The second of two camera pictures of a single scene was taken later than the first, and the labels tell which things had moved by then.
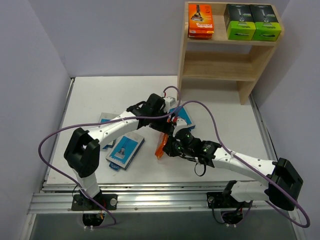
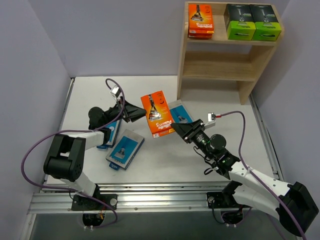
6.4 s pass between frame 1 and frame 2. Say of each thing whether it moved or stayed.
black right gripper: moved
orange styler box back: moved
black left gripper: moved
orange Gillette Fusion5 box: stayed
